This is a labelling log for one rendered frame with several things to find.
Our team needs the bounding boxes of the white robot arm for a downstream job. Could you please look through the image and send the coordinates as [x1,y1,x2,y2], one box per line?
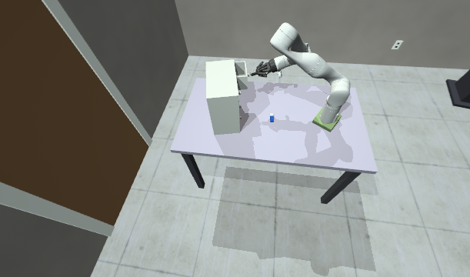
[270,23,350,124]

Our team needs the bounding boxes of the grey chest of drawers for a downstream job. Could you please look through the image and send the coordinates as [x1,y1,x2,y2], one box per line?
[206,59,240,135]

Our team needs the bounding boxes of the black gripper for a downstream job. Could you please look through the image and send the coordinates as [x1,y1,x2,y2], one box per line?
[250,59,278,77]

